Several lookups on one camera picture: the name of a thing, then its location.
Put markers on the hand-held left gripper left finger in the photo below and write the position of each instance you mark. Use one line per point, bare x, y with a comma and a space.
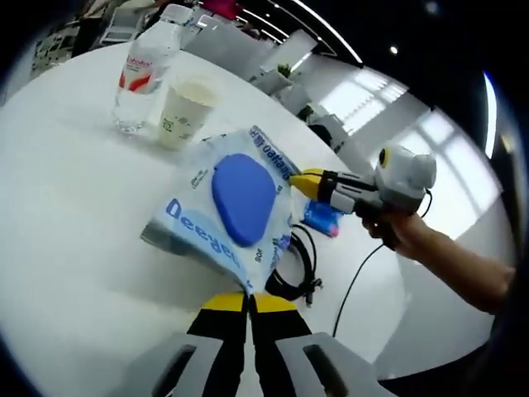
198, 364

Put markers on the green potted plant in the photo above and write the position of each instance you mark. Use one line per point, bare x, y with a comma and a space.
284, 70

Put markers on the large window white blinds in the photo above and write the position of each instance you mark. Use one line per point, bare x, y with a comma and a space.
446, 165

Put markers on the window with white blinds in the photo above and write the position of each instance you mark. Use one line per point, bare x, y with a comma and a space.
363, 99

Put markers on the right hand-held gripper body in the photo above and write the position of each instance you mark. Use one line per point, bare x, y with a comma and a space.
407, 178

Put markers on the white paper cup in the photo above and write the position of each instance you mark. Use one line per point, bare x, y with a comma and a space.
182, 120

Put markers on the clear water bottle red label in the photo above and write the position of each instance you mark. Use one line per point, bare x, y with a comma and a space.
142, 74

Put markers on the black bag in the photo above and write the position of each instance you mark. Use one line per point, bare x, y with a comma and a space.
327, 134

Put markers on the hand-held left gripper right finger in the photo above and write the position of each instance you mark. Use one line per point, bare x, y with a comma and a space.
297, 364

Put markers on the small blue tissue pack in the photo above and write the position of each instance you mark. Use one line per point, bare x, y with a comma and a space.
320, 217

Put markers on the large white office chair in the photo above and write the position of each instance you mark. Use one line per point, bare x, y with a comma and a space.
231, 49

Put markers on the straight ceiling light strip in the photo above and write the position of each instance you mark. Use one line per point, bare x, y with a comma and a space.
330, 29

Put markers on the wet wipes pack blue lid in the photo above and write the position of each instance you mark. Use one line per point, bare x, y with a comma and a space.
244, 198

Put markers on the person's right hand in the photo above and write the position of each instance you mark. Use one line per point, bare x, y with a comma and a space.
401, 231

